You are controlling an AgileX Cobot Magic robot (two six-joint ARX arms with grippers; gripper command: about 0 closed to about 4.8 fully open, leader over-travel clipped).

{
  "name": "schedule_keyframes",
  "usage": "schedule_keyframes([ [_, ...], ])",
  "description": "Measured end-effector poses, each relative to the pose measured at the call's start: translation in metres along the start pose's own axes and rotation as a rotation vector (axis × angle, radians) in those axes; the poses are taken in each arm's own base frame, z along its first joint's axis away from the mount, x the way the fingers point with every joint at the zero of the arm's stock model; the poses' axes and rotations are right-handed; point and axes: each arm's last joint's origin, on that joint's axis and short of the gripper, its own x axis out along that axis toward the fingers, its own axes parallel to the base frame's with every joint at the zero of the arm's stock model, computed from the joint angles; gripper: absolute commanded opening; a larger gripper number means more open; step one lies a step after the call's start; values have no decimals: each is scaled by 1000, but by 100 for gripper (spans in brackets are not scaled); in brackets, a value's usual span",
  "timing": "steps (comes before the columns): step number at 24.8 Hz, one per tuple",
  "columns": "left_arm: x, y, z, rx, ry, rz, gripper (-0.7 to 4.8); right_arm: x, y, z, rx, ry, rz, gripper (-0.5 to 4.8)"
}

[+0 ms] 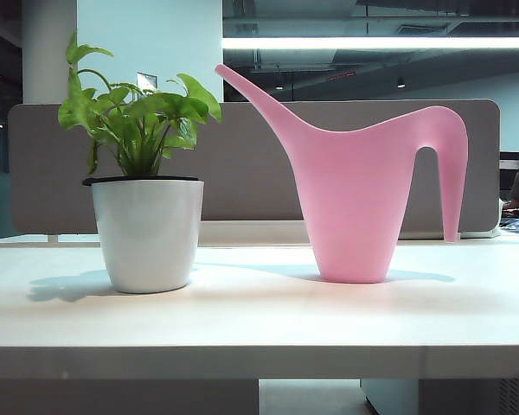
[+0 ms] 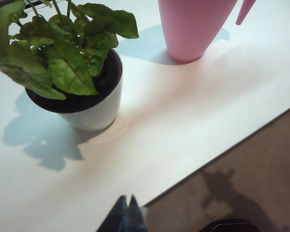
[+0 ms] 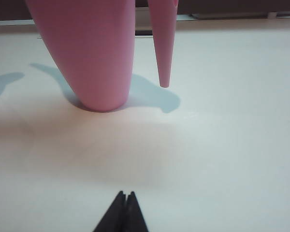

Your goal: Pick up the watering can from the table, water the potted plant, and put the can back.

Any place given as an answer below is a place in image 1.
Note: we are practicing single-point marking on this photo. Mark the pink plastic watering can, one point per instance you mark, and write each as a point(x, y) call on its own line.
point(354, 207)

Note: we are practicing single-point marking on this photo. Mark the white glossy plant pot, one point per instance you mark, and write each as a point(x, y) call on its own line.
point(147, 238)

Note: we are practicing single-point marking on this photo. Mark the green leafy plant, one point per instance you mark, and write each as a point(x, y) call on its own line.
point(142, 129)

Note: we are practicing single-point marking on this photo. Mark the grey desk divider panel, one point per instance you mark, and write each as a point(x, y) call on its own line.
point(251, 173)

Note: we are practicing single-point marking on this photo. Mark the black inner pot rim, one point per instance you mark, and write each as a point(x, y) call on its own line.
point(112, 179)

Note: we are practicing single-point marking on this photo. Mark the red ceiling sign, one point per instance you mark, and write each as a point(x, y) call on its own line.
point(341, 76)

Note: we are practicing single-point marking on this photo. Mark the black ceiling spotlight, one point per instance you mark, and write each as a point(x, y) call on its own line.
point(401, 83)

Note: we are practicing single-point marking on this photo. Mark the white ceiling light strip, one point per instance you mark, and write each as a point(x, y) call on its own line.
point(372, 42)

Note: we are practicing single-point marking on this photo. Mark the black monitor with white label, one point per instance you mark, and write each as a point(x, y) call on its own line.
point(507, 178)

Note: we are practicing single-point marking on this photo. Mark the blue patterned cloth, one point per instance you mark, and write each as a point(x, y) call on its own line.
point(514, 227)

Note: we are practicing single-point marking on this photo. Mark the grey cabinet under table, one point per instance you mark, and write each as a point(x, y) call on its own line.
point(450, 397)

